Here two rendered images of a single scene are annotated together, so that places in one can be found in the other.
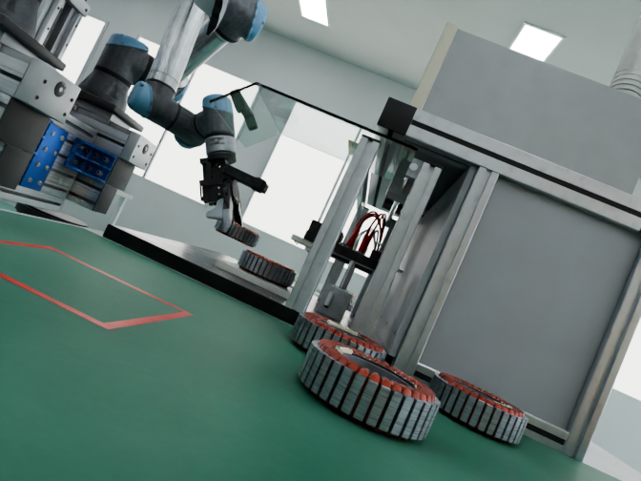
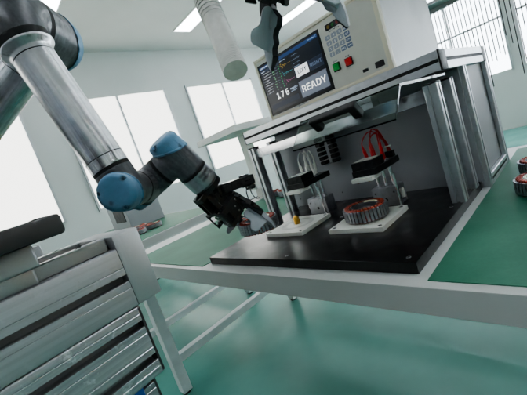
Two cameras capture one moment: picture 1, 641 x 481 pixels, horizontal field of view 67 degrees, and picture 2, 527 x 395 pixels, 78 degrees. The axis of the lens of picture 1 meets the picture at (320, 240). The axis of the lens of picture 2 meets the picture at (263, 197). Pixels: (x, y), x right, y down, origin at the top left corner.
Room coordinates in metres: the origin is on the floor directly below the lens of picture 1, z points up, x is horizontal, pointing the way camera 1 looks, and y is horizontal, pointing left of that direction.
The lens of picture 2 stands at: (0.56, 0.84, 1.03)
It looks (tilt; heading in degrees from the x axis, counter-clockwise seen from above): 8 degrees down; 312
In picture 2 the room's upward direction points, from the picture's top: 19 degrees counter-clockwise
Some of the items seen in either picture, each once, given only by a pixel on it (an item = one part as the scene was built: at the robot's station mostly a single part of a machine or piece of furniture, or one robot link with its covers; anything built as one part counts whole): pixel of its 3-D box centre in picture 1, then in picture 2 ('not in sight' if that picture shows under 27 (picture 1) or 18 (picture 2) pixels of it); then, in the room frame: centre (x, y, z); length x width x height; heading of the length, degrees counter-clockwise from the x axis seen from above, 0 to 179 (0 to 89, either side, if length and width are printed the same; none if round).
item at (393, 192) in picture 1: (401, 188); not in sight; (0.91, -0.10, 1.05); 0.06 x 0.04 x 0.04; 174
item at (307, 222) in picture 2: not in sight; (298, 225); (1.16, 0.05, 0.78); 0.15 x 0.15 x 0.01; 84
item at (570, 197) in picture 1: (468, 207); (353, 99); (1.01, -0.26, 1.09); 0.68 x 0.44 x 0.05; 174
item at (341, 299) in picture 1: (335, 302); (389, 193); (0.91, -0.07, 0.80); 0.08 x 0.05 x 0.06; 174
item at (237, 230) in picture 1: (237, 232); (258, 223); (1.18, 0.19, 0.84); 0.11 x 0.11 x 0.04
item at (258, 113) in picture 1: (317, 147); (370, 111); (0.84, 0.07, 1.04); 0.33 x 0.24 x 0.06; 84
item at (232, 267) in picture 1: (261, 280); (368, 219); (0.92, 0.07, 0.78); 0.15 x 0.15 x 0.01; 84
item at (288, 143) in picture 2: (361, 194); (323, 131); (1.03, -0.04, 1.03); 0.62 x 0.01 x 0.03; 174
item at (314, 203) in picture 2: not in sight; (321, 203); (1.15, -0.10, 0.80); 0.08 x 0.05 x 0.06; 174
